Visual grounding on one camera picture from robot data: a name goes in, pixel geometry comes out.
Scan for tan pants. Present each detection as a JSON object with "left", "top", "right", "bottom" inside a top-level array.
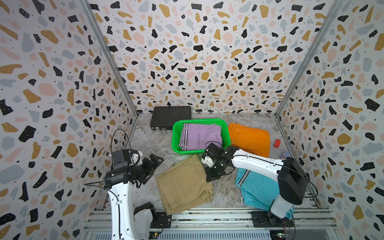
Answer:
[{"left": 156, "top": 155, "right": 214, "bottom": 216}]

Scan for purple pants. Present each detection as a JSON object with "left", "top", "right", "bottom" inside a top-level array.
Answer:
[{"left": 179, "top": 123, "right": 223, "bottom": 151}]

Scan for teal pants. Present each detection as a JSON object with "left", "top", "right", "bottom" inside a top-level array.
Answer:
[{"left": 236, "top": 169, "right": 280, "bottom": 211}]

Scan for orange pants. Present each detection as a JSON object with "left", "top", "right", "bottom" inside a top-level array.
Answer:
[{"left": 229, "top": 123, "right": 270, "bottom": 158}]

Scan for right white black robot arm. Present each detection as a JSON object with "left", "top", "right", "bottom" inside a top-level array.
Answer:
[{"left": 201, "top": 144, "right": 310, "bottom": 222}]

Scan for green plastic basket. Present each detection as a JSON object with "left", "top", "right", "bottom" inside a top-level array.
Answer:
[{"left": 172, "top": 119, "right": 231, "bottom": 155}]

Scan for black flat box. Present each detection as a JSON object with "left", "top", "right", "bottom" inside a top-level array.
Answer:
[{"left": 150, "top": 106, "right": 192, "bottom": 131}]

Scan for small red block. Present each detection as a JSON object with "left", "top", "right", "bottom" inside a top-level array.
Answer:
[{"left": 274, "top": 139, "right": 281, "bottom": 149}]

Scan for small purple toy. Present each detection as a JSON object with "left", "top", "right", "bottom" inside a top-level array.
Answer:
[{"left": 280, "top": 151, "right": 291, "bottom": 160}]

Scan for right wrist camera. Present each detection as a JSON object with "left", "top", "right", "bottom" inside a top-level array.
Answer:
[{"left": 201, "top": 155, "right": 215, "bottom": 168}]

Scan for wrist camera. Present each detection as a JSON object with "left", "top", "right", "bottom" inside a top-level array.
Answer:
[
  {"left": 111, "top": 149, "right": 143, "bottom": 170},
  {"left": 201, "top": 155, "right": 215, "bottom": 168}
]

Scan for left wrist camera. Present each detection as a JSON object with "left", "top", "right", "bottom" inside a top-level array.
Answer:
[{"left": 111, "top": 149, "right": 143, "bottom": 170}]

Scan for left aluminium corner post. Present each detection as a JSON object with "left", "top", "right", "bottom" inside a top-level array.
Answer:
[{"left": 78, "top": 0, "right": 138, "bottom": 119}]

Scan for aluminium corner post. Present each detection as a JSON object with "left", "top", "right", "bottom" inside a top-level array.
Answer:
[
  {"left": 78, "top": 0, "right": 138, "bottom": 119},
  {"left": 275, "top": 0, "right": 345, "bottom": 120}
]

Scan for right aluminium corner post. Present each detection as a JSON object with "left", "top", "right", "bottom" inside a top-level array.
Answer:
[{"left": 275, "top": 0, "right": 345, "bottom": 120}]

